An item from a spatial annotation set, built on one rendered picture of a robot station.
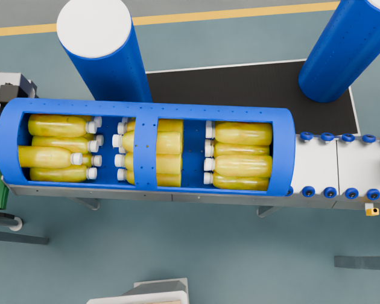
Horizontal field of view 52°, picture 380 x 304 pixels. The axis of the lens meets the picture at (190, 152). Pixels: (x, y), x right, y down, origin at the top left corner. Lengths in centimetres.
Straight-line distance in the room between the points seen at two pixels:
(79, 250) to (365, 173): 160
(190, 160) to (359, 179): 61
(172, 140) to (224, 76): 129
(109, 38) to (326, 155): 91
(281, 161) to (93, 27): 86
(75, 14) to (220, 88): 108
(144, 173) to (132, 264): 123
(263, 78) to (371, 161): 107
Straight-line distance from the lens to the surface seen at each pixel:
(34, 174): 136
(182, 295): 132
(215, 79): 241
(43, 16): 297
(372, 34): 184
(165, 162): 121
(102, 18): 158
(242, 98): 237
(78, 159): 128
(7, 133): 126
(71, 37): 156
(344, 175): 152
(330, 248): 245
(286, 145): 116
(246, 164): 122
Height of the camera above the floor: 232
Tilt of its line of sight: 75 degrees down
